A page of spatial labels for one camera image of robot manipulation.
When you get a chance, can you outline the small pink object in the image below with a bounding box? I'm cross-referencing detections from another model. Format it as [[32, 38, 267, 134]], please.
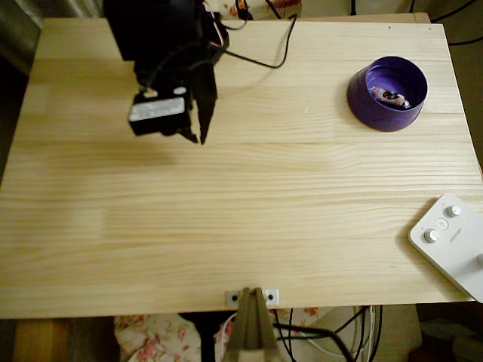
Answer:
[[368, 85, 413, 111]]

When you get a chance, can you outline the purple plastic bowl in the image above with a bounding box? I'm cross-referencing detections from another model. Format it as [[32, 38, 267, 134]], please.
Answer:
[[346, 55, 429, 133]]

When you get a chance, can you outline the floral patterned cloth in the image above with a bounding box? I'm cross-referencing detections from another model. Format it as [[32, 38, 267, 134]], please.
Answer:
[[112, 305, 321, 362], [205, 0, 305, 20]]

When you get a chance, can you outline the grey fabric drape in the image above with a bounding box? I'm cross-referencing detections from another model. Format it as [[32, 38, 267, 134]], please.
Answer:
[[0, 0, 105, 76]]

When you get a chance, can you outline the tan clamp stand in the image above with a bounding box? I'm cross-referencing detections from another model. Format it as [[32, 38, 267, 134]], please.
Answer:
[[222, 287, 281, 362]]

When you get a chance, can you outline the black table leg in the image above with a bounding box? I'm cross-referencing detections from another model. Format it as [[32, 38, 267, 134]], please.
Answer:
[[178, 311, 217, 362]]

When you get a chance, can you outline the white device with knobs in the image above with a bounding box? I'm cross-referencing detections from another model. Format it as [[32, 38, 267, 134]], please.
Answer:
[[408, 192, 483, 304]]

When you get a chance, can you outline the black camera cable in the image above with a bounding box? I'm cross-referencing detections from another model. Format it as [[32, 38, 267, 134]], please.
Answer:
[[211, 14, 299, 71]]

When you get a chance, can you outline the white bracket plate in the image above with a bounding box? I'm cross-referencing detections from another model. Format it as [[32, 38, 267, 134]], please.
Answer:
[[225, 288, 281, 306]]

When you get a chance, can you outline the thick black cable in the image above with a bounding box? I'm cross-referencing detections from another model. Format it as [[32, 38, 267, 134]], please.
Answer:
[[272, 323, 358, 362]]

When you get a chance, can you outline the white cable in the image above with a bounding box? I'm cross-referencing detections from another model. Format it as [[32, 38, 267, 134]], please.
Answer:
[[217, 305, 377, 359]]

